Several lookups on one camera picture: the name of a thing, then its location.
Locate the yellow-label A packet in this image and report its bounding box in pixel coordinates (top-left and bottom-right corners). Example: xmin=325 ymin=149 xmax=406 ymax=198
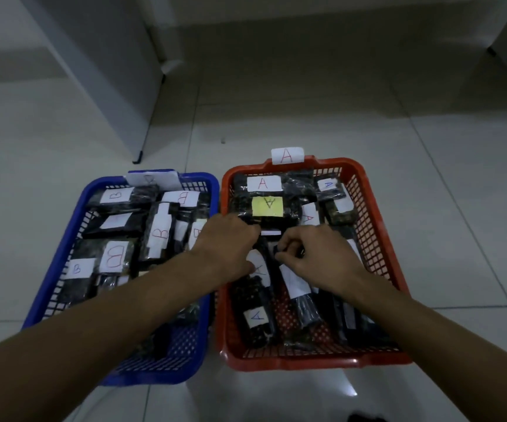
xmin=229 ymin=195 xmax=303 ymax=224

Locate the person's right forearm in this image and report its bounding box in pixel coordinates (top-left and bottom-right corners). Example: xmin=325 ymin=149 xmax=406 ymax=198
xmin=350 ymin=276 xmax=507 ymax=422

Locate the red plastic basket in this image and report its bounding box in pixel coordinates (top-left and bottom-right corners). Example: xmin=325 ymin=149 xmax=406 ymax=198
xmin=216 ymin=155 xmax=413 ymax=372

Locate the person's right hand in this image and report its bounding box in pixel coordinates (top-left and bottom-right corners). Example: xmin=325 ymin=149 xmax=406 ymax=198
xmin=274 ymin=223 xmax=369 ymax=300

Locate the person's left hand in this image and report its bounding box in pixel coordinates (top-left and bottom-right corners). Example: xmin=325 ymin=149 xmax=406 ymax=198
xmin=191 ymin=213 xmax=262 ymax=290

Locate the blue plastic basket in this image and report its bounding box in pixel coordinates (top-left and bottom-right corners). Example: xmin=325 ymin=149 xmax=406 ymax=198
xmin=21 ymin=169 xmax=221 ymax=387

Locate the large white paper tag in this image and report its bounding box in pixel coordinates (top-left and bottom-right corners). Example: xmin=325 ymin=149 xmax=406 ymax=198
xmin=124 ymin=170 xmax=182 ymax=189

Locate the person's left forearm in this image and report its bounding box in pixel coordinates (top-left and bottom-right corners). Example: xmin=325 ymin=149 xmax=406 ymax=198
xmin=0 ymin=252 xmax=219 ymax=422

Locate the small white paper tag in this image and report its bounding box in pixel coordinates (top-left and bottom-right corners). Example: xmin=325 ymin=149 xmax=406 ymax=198
xmin=270 ymin=147 xmax=306 ymax=165

